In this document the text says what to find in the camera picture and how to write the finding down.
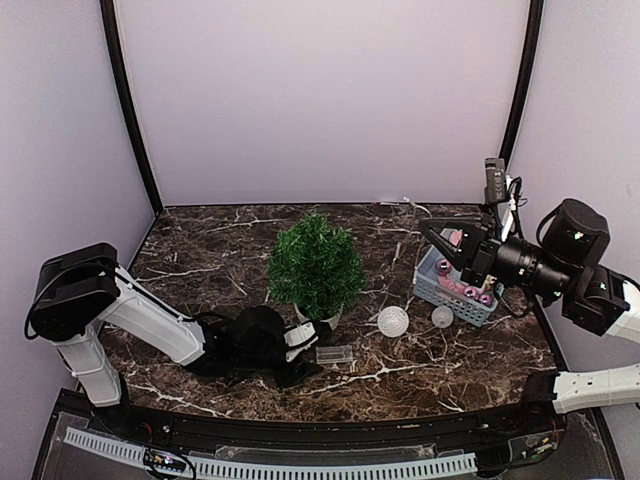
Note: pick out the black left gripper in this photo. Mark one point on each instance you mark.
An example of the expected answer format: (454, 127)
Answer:
(295, 375)

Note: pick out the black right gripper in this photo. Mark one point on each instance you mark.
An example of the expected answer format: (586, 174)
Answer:
(483, 242)

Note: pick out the clear string light garland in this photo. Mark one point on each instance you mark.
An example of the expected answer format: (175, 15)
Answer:
(389, 322)

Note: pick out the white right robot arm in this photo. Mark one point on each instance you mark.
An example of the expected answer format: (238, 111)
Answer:
(562, 391)

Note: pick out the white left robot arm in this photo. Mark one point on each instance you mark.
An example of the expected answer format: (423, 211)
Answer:
(88, 285)

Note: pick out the white tree pot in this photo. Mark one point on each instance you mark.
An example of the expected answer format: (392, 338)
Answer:
(331, 321)

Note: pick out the small green christmas tree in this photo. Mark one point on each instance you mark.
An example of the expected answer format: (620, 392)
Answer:
(316, 266)

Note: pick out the pink bow ornament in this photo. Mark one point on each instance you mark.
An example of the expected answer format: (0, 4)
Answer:
(455, 238)

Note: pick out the blue plastic basket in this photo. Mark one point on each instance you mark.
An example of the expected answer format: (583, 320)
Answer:
(471, 304)

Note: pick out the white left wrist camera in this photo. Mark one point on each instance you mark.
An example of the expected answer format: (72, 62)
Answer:
(300, 336)

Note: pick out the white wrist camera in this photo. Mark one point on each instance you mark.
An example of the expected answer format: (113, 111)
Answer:
(300, 336)
(499, 197)

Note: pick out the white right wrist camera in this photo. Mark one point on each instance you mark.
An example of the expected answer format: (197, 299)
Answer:
(499, 197)

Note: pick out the white cable duct strip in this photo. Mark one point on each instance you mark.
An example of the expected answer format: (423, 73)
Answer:
(166, 465)

